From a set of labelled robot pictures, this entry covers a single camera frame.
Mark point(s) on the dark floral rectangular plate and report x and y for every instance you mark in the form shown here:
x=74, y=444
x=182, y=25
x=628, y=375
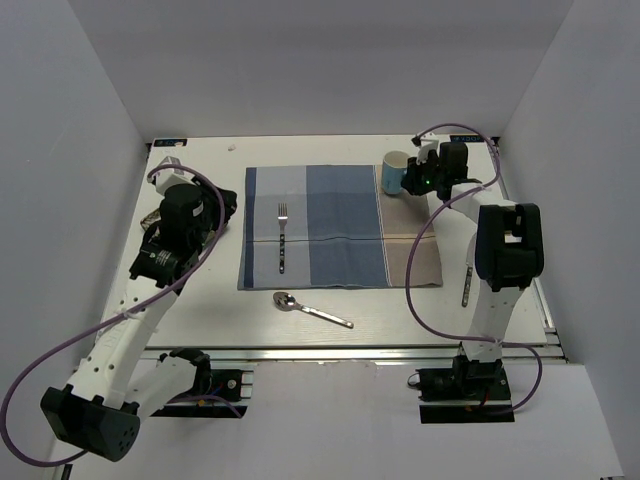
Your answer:
x=147, y=221

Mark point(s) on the left blue table label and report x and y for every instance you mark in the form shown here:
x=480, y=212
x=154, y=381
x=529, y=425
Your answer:
x=169, y=143

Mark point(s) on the metal spoon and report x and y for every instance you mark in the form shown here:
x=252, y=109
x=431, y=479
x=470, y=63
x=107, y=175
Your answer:
x=287, y=302

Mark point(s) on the blue table label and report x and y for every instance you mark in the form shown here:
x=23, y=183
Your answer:
x=169, y=143
x=466, y=138

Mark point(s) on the light blue mug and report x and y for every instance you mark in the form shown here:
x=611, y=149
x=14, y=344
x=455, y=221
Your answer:
x=393, y=171

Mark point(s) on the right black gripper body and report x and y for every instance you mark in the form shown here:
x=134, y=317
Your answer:
x=424, y=176

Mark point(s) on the metal fork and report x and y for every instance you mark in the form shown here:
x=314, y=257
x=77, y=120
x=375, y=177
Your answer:
x=282, y=221

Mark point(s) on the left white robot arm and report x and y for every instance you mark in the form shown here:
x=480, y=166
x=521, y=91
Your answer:
x=101, y=408

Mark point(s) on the metal table knife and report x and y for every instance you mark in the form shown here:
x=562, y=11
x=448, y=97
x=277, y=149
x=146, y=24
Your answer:
x=470, y=262

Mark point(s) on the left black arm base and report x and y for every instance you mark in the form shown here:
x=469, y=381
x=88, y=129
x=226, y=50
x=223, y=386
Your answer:
x=223, y=391

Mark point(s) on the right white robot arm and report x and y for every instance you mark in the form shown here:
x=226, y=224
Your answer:
x=506, y=250

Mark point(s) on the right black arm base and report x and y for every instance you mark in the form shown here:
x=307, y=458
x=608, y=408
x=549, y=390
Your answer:
x=467, y=392

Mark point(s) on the blue beige checked placemat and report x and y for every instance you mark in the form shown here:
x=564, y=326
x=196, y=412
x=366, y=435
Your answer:
x=343, y=231

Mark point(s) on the right blue table label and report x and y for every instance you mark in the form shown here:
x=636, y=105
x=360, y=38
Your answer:
x=466, y=138

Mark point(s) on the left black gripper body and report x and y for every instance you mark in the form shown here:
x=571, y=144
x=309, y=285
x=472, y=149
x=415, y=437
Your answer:
x=211, y=209

